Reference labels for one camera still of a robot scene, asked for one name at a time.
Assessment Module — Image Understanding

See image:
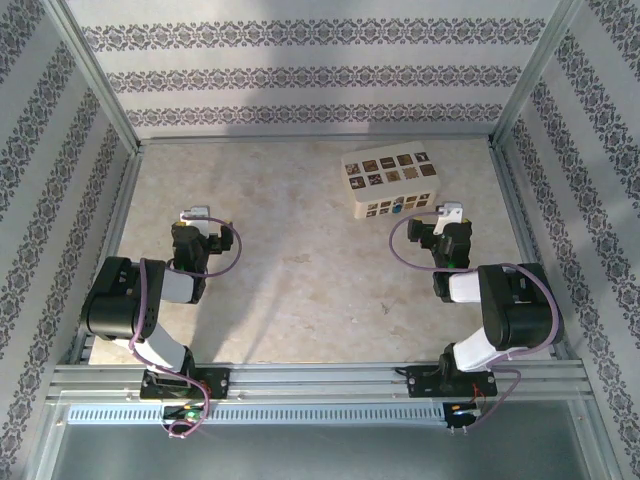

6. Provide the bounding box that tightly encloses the wooden box with picture tiles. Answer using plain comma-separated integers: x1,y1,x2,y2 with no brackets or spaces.
340,139,444,222

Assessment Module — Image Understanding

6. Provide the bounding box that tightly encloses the small circuit board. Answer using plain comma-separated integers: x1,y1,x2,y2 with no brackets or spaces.
444,400,483,433
161,405,208,423

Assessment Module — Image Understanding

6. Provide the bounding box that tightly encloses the grey sheet metal tray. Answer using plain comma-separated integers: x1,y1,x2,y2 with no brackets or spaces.
27,399,619,480

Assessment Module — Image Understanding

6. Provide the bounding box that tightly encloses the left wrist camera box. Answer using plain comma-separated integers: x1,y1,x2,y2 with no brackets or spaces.
180,203,214,235

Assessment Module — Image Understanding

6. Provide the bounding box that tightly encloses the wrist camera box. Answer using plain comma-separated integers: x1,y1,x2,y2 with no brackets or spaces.
180,203,214,235
432,200,464,237

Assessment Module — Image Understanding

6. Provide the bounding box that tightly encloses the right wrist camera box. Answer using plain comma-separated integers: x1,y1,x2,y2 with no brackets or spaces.
432,200,464,237

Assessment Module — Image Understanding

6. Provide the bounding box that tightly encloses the aluminium side rail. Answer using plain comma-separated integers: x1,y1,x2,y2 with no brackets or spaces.
487,139,575,362
68,144,146,366

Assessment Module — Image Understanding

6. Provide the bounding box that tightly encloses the aluminium rear rail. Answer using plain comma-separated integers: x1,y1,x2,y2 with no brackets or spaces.
137,130,496,148

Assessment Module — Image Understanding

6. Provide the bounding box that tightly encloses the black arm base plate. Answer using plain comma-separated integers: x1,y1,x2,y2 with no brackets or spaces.
139,366,233,402
402,365,499,400

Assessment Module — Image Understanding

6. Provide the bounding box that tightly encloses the aluminium mounting rail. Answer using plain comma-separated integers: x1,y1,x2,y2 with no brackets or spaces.
45,363,595,404

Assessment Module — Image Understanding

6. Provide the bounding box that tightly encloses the aluminium frame post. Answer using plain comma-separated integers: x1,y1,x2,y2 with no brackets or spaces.
488,0,586,147
42,0,145,157

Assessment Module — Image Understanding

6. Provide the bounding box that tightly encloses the slotted grey cable duct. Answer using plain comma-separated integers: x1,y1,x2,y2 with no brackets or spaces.
65,402,447,428

